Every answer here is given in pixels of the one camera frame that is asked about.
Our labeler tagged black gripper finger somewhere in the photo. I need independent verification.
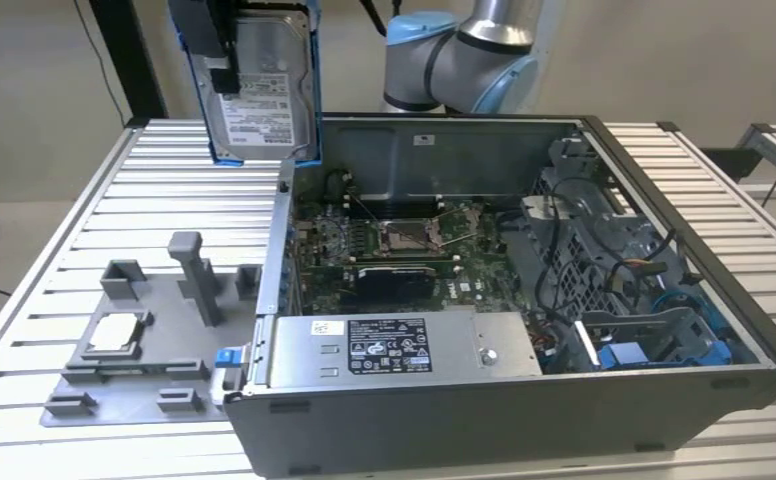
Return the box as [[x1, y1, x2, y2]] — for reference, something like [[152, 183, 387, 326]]
[[187, 0, 241, 95]]

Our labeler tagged hard disk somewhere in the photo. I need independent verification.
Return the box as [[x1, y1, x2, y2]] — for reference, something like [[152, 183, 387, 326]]
[[168, 0, 327, 167]]

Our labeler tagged grey metal disk bay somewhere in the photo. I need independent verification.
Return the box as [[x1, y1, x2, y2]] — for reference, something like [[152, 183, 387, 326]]
[[500, 137, 740, 374]]

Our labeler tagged thin metal locking lever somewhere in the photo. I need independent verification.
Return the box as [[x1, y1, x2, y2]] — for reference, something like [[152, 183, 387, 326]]
[[351, 193, 387, 225]]

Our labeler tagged CPU socket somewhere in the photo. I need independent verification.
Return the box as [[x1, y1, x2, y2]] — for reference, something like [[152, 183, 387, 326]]
[[375, 218, 444, 257]]

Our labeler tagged metal socket cover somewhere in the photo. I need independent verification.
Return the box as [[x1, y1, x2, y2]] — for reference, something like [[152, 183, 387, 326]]
[[427, 207, 487, 247]]

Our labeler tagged black graphics card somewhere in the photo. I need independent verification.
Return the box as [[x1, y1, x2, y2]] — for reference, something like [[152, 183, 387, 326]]
[[345, 264, 444, 306]]

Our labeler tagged silver CPU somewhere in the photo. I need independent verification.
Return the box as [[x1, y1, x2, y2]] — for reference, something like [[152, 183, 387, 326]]
[[89, 315, 144, 354]]

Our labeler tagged green motherboard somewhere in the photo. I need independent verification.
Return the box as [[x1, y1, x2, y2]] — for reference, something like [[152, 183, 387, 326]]
[[291, 174, 543, 321]]

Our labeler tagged grey plastic parts rack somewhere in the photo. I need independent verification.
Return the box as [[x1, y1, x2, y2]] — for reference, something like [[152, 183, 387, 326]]
[[39, 230, 267, 429]]

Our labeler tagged blue case latch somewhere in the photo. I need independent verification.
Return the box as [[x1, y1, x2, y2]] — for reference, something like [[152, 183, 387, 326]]
[[213, 347, 248, 371]]

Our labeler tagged grey power supply unit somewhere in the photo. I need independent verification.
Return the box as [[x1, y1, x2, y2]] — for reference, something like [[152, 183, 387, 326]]
[[267, 312, 544, 392]]

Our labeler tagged black box between tables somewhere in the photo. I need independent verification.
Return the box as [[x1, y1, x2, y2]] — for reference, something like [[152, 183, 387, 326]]
[[698, 147, 763, 184]]

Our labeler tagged black open PC case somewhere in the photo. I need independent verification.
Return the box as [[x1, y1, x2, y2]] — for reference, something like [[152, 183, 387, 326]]
[[223, 113, 776, 476]]

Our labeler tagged black vertical frame post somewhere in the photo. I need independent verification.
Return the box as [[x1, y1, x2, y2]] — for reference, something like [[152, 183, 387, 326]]
[[89, 0, 167, 119]]

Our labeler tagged thin black wall cable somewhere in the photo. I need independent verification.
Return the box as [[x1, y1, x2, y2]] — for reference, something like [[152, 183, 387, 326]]
[[72, 0, 128, 129]]

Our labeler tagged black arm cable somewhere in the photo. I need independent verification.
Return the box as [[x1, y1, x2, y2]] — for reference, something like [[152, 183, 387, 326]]
[[359, 0, 403, 36]]

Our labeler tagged black wire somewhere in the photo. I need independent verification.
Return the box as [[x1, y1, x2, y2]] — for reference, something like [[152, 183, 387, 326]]
[[538, 177, 630, 321]]

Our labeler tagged wire with orange connector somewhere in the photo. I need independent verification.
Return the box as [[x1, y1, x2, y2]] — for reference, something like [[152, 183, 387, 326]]
[[611, 257, 670, 281]]

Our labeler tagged blue plastic drive bracket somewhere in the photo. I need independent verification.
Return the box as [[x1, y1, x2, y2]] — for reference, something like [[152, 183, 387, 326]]
[[598, 342, 651, 372]]

